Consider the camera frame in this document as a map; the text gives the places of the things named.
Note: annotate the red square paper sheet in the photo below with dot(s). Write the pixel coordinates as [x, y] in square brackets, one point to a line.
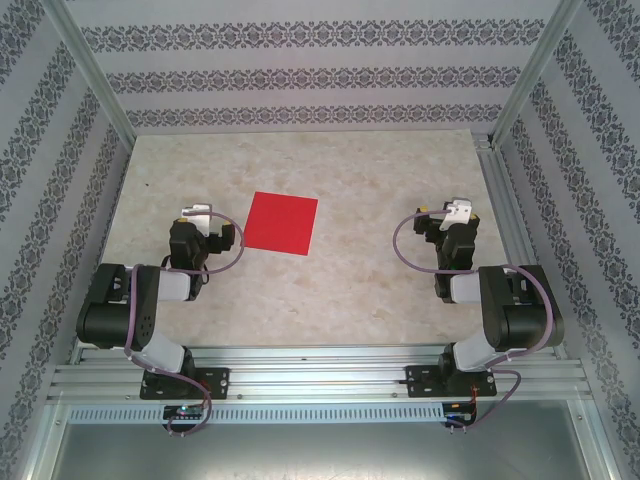
[282, 222]

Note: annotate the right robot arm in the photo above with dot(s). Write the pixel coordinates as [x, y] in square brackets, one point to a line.
[525, 320]

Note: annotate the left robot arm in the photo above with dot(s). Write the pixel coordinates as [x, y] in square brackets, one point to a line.
[115, 310]

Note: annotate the aluminium side rail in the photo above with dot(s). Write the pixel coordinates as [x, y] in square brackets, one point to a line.
[504, 200]

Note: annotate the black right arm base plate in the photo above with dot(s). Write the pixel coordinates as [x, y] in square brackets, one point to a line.
[417, 380]

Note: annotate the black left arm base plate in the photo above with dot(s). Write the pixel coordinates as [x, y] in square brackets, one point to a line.
[220, 382]

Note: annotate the aluminium frame post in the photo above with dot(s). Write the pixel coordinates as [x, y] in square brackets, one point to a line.
[535, 70]
[95, 75]

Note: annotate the long aluminium mounting rail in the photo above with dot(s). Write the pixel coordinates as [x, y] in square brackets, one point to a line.
[320, 375]

